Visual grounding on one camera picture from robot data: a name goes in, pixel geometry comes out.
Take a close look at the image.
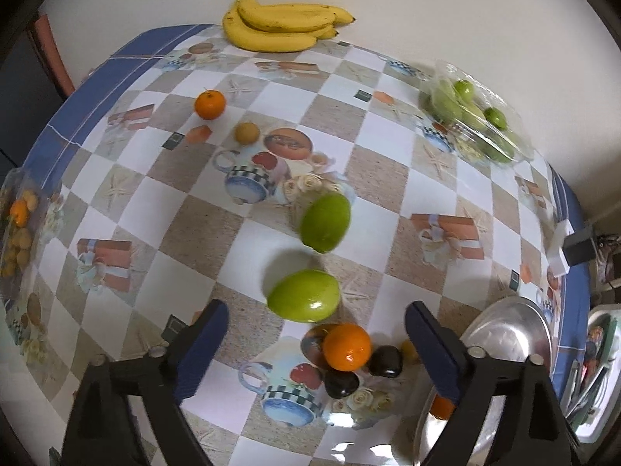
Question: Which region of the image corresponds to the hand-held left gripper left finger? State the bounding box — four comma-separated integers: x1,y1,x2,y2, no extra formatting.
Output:
61,299,230,466

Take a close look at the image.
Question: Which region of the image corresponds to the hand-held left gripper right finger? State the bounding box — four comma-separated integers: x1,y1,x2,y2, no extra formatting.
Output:
405,301,580,466

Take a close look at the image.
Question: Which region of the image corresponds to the dark purple plum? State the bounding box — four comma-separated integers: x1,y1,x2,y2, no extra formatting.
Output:
324,369,361,400
369,344,403,378

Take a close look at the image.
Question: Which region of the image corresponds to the silver metal tray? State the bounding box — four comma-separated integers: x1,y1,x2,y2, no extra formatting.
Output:
412,296,554,466

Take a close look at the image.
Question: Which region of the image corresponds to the orange tangerine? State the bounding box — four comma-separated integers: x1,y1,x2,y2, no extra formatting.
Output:
323,323,373,370
194,89,227,120
429,395,457,421

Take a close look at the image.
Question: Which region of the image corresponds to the green mango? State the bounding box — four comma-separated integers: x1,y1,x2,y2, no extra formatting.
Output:
299,192,352,254
267,270,342,323

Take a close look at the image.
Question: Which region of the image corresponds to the plastic bag of yellow fruits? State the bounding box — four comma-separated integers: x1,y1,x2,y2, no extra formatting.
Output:
0,167,54,302

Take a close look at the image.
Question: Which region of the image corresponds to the plastic bag of green fruits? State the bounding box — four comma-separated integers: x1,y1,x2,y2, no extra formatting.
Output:
418,59,534,166

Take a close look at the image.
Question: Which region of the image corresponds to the small white box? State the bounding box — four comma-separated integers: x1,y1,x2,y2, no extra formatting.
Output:
548,221,573,277

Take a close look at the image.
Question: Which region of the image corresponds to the white bin with clutter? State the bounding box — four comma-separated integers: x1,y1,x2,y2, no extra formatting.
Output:
565,303,621,442

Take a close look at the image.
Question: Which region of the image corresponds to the small black box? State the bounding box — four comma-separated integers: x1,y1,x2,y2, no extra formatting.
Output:
565,230,597,267

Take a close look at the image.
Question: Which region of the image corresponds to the checkered printed tablecloth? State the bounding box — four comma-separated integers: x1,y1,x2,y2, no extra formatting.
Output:
0,23,590,466

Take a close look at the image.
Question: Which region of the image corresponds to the yellow banana bunch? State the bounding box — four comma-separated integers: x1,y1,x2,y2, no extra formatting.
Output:
222,0,356,53

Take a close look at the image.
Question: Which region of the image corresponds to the chair with red cushion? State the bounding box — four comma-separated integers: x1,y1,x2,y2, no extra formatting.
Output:
26,12,76,100

